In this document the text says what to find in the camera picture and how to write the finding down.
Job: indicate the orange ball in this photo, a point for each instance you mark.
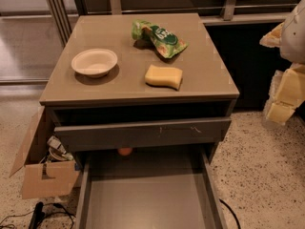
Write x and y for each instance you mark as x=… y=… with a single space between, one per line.
x=124 y=151

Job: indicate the open grey middle drawer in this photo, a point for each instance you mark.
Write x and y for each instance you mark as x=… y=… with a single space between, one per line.
x=153 y=188

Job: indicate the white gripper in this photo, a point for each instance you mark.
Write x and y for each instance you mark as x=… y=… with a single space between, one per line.
x=294 y=37

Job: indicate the black device on floor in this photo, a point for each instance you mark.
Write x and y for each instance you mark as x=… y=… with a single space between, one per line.
x=37 y=215

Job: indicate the yellow sponge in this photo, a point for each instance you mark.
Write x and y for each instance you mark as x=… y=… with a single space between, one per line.
x=164 y=77

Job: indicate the closed grey top drawer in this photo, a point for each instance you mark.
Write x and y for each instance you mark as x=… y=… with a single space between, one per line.
x=143 y=134

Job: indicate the junk items in box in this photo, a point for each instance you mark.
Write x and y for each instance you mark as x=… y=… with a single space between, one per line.
x=56 y=151

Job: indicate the white paper bowl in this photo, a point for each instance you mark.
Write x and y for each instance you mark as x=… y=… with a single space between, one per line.
x=94 y=63

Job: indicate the cardboard box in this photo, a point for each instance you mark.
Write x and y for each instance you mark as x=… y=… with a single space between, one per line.
x=43 y=179

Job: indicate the green chip bag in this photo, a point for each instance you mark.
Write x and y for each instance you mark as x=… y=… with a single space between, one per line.
x=166 y=43

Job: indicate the grey drawer cabinet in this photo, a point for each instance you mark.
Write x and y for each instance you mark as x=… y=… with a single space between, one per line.
x=122 y=96

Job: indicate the metal railing frame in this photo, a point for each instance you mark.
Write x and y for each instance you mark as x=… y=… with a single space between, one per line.
x=213 y=12

